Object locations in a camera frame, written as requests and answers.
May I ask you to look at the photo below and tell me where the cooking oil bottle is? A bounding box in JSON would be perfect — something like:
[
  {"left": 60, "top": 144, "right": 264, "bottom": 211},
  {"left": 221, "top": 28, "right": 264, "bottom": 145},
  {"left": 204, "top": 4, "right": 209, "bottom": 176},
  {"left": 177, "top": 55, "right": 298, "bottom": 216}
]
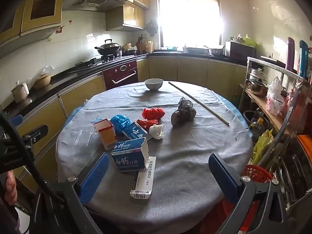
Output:
[{"left": 249, "top": 117, "right": 265, "bottom": 144}]

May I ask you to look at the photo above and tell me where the long wooden stick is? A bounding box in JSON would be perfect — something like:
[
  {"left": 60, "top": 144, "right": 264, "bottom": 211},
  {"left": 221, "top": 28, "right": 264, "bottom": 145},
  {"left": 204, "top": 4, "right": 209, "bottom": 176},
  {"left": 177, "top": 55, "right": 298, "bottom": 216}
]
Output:
[{"left": 168, "top": 81, "right": 230, "bottom": 126}]

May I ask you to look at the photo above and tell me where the blue toothpaste box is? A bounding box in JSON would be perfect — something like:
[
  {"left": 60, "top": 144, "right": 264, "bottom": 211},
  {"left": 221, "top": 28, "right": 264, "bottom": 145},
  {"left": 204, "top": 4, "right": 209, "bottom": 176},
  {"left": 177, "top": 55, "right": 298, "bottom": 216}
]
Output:
[{"left": 111, "top": 137, "right": 150, "bottom": 173}]

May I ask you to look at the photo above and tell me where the blue white carton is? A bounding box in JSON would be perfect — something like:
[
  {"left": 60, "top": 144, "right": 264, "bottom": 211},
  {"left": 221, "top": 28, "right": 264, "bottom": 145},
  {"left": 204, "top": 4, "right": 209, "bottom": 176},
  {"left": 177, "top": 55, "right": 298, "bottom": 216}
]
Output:
[{"left": 122, "top": 121, "right": 152, "bottom": 141}]

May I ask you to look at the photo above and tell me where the white pink plastic bag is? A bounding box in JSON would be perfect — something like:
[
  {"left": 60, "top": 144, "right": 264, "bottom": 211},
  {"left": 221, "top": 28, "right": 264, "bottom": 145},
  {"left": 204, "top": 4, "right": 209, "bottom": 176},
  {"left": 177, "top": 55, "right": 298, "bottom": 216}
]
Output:
[{"left": 265, "top": 77, "right": 285, "bottom": 116}]

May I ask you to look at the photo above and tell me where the teal thermos bottle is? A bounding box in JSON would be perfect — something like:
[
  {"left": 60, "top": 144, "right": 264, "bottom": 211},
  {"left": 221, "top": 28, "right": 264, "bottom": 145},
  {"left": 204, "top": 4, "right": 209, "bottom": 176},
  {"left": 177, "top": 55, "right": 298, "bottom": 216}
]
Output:
[{"left": 298, "top": 40, "right": 309, "bottom": 78}]

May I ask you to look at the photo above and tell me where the black wok with lid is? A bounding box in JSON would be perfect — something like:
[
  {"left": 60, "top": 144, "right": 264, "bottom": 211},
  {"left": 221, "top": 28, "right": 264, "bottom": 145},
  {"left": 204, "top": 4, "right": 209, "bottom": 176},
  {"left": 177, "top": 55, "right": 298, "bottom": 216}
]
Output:
[{"left": 95, "top": 39, "right": 122, "bottom": 57}]

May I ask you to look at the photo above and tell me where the dark red oven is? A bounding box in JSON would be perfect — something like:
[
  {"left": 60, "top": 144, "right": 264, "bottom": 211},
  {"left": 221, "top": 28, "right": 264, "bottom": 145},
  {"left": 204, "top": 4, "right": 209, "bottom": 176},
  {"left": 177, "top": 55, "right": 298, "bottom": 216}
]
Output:
[{"left": 103, "top": 61, "right": 139, "bottom": 90}]

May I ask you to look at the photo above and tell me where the person's left hand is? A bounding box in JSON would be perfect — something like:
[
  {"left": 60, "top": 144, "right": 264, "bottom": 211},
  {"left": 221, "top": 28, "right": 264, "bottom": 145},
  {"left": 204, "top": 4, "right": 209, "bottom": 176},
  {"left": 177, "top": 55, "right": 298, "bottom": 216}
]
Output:
[{"left": 5, "top": 170, "right": 17, "bottom": 206}]

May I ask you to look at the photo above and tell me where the metal storage shelf rack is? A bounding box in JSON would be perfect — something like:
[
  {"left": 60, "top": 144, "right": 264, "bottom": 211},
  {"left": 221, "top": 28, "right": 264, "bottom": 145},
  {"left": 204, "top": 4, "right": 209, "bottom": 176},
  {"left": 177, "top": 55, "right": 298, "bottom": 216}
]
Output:
[{"left": 238, "top": 57, "right": 311, "bottom": 213}]

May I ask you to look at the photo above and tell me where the purple thermos bottle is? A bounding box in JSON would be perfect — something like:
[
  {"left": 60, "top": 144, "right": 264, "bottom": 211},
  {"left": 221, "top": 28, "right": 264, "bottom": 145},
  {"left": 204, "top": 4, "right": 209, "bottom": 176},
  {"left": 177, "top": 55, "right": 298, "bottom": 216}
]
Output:
[{"left": 285, "top": 37, "right": 295, "bottom": 71}]

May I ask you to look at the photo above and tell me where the white paper ball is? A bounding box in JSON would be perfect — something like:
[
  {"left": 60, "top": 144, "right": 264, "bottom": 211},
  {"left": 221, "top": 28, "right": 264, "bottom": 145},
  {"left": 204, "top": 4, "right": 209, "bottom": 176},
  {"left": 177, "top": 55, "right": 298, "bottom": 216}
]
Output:
[{"left": 149, "top": 124, "right": 164, "bottom": 140}]

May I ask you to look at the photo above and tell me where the white ceramic jar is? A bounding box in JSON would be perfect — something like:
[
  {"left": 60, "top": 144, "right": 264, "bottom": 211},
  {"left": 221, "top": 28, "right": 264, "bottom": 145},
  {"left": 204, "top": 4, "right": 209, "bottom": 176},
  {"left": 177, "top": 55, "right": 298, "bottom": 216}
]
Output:
[{"left": 11, "top": 81, "right": 29, "bottom": 103}]

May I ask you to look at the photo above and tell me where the steel pot on shelf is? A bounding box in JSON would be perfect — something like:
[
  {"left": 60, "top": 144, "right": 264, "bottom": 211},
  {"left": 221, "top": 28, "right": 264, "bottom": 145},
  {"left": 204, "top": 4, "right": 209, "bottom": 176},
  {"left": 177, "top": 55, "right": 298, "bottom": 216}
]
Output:
[{"left": 246, "top": 79, "right": 268, "bottom": 98}]

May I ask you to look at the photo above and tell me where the red plastic bag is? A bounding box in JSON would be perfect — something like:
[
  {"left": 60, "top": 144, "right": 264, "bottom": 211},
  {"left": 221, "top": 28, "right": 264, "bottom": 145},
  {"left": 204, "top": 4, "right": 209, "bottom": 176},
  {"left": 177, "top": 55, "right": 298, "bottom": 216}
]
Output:
[{"left": 142, "top": 108, "right": 166, "bottom": 121}]

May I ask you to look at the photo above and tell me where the white ceramic bowl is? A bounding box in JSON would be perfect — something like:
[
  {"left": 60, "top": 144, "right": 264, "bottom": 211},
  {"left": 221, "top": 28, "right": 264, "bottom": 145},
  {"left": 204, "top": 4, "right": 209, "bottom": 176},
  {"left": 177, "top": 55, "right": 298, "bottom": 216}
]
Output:
[{"left": 144, "top": 78, "right": 163, "bottom": 91}]

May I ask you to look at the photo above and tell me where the blue under cloth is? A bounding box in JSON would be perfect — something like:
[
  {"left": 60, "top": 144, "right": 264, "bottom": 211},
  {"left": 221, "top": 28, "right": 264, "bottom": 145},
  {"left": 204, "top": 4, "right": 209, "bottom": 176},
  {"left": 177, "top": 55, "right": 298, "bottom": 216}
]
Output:
[{"left": 62, "top": 105, "right": 83, "bottom": 128}]

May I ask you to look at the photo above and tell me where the orange white medicine box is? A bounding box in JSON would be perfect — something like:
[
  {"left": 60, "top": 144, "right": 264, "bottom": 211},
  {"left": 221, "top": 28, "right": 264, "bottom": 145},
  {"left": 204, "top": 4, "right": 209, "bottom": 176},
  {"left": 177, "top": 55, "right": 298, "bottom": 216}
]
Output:
[{"left": 94, "top": 118, "right": 117, "bottom": 151}]

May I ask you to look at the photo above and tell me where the black microwave oven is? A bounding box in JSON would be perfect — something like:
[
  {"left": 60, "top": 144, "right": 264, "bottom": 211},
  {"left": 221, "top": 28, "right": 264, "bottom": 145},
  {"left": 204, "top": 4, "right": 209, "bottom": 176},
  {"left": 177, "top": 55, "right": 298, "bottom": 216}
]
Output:
[{"left": 225, "top": 41, "right": 256, "bottom": 61}]

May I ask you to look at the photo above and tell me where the clear plastic clamshell tray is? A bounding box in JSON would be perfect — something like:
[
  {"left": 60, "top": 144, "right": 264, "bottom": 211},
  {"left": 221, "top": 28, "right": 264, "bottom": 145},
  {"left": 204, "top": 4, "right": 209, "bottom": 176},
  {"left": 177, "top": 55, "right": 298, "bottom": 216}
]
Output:
[{"left": 74, "top": 130, "right": 93, "bottom": 147}]

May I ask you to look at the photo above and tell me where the white long barcode box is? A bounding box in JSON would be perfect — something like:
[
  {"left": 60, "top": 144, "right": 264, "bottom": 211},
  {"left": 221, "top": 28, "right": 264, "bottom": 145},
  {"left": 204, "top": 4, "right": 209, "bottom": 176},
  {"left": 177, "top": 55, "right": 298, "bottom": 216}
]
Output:
[{"left": 129, "top": 156, "right": 157, "bottom": 200}]

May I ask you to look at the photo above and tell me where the brown clay pot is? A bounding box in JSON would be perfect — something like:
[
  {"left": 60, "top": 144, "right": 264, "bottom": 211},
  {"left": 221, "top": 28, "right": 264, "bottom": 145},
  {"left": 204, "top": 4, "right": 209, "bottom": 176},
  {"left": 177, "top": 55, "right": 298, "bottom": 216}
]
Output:
[{"left": 32, "top": 74, "right": 51, "bottom": 90}]

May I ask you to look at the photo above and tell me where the red plastic trash basket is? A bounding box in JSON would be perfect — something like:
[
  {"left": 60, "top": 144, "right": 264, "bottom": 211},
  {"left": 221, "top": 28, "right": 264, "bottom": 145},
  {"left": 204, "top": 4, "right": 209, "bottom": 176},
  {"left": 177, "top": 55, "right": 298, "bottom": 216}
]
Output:
[{"left": 242, "top": 165, "right": 272, "bottom": 183}]

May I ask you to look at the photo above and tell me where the orange red plastic wrapper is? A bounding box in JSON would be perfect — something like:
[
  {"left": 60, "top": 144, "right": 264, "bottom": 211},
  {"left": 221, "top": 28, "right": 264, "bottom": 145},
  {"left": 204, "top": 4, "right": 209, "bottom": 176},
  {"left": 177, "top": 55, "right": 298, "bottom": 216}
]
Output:
[{"left": 136, "top": 119, "right": 158, "bottom": 132}]

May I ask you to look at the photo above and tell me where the yellow plastic bag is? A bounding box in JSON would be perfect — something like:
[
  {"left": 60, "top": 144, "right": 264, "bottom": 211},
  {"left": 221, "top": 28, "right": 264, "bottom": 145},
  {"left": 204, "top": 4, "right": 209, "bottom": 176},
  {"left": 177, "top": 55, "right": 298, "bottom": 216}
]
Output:
[{"left": 252, "top": 129, "right": 274, "bottom": 165}]

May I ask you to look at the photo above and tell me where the black plastic bag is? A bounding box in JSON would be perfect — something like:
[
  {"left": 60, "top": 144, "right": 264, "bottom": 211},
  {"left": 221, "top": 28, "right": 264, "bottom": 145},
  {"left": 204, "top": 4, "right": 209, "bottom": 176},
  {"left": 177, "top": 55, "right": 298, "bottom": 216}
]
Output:
[{"left": 171, "top": 97, "right": 197, "bottom": 127}]

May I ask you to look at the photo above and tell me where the grey tablecloth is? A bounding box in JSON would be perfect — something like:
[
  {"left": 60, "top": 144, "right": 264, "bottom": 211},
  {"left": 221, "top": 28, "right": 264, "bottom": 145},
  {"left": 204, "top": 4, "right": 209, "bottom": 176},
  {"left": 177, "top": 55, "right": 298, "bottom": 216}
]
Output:
[{"left": 56, "top": 82, "right": 253, "bottom": 233}]

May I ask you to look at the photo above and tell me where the blue plastic bag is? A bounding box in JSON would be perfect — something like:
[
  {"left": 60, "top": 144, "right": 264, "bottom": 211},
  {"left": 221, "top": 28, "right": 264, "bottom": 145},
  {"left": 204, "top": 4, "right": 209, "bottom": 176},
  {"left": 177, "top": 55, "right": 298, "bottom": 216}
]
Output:
[{"left": 110, "top": 114, "right": 131, "bottom": 135}]

